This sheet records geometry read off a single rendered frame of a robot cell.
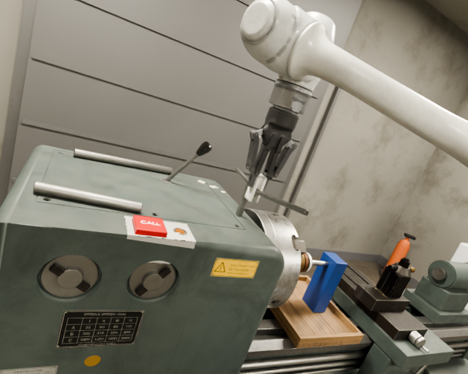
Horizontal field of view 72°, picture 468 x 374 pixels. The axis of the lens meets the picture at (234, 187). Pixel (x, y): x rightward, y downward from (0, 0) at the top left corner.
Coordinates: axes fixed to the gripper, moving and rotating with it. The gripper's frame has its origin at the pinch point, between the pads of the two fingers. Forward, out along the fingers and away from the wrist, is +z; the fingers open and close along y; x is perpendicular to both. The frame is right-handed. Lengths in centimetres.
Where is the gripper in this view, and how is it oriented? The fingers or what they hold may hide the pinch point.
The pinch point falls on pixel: (255, 188)
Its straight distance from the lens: 81.3
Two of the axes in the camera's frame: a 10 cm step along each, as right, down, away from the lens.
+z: -3.3, 9.1, 2.6
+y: 8.7, 1.8, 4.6
